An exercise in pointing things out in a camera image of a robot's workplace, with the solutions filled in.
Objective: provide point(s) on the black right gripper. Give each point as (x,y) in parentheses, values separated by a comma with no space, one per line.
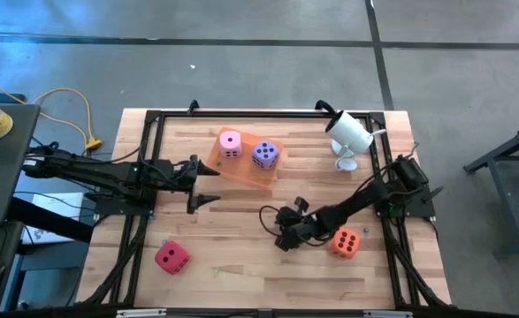
(307,229)

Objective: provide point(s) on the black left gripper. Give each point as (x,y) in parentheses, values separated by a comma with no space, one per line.
(184,176)

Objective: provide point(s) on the orange translucent plastic tray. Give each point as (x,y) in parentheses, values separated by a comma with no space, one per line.
(246,174)

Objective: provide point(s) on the large pink foam die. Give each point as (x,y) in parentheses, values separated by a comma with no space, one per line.
(231,144)

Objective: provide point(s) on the large orange foam die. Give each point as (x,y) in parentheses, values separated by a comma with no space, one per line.
(343,242)

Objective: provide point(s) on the large purple foam die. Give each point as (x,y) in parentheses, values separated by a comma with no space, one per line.
(265,154)

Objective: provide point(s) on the large red foam die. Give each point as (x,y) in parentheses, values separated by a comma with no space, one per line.
(172,257)

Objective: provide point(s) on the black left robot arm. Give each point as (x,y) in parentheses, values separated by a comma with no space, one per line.
(100,172)

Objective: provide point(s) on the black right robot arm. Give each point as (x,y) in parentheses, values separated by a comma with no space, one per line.
(356,201)

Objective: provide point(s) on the silver aluminium extrusion bar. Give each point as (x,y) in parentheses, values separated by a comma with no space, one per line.
(387,314)
(140,313)

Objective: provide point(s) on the white cardboard box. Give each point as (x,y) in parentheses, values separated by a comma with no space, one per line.
(60,207)

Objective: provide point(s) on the black side desk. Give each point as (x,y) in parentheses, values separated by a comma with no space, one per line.
(2,168)

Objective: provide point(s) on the black aluminium table frame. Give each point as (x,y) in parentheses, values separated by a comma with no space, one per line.
(263,114)

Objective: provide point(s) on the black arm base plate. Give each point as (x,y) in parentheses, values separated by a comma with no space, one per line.
(117,206)
(418,205)

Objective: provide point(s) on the black metal table frame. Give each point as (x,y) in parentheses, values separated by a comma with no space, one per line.
(502,150)

